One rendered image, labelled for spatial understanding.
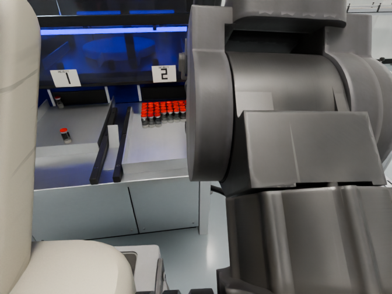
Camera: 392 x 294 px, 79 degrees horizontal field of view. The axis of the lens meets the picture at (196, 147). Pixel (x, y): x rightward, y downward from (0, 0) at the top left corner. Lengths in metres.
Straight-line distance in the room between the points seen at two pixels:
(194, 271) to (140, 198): 0.51
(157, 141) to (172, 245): 0.90
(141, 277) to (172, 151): 0.47
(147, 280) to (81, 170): 0.47
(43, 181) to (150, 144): 0.30
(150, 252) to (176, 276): 1.14
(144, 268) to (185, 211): 1.08
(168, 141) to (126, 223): 0.78
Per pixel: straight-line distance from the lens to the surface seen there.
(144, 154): 0.71
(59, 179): 0.71
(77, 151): 0.78
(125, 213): 1.36
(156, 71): 0.90
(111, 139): 0.77
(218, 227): 1.61
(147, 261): 0.31
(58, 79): 0.97
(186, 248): 1.52
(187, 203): 1.32
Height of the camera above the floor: 1.31
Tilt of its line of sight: 36 degrees down
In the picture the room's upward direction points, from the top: straight up
